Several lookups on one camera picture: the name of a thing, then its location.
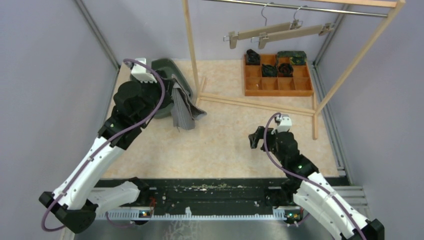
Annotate grey striped underwear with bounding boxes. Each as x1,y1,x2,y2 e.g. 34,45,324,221
170,74,208,131

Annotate wooden clip hanger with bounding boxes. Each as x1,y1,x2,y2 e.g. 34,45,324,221
222,2,303,49
250,5,335,49

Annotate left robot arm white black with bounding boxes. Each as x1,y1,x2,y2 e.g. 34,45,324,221
39,79,174,234

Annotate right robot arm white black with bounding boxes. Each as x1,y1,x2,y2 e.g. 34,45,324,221
248,126,385,240

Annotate green plastic basin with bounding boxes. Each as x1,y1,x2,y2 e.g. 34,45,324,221
129,57,194,119

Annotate wooden compartment tray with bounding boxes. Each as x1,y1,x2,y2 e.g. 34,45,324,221
242,54,314,97

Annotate rolled dark sock middle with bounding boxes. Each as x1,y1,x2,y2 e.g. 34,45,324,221
261,64,278,78

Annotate rolled black red sock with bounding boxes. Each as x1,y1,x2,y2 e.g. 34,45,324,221
277,63,294,78

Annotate rolled black sock top-left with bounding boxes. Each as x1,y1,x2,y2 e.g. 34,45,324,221
245,49,261,66

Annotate folded green camouflage cloth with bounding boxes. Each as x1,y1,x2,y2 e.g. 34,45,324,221
277,50,307,66

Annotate metal hanging rod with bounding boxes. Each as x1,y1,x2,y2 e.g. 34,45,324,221
206,0,389,18

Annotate wooden clothes rack frame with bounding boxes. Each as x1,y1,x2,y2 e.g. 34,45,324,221
181,0,406,140

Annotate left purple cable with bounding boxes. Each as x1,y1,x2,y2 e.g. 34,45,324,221
40,58,166,232

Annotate purple cable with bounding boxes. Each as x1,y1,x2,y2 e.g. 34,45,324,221
263,112,368,240
40,58,166,232

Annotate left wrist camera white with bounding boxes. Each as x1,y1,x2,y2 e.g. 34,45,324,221
130,63,157,84

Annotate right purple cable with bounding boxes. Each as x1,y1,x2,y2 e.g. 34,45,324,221
263,112,368,240

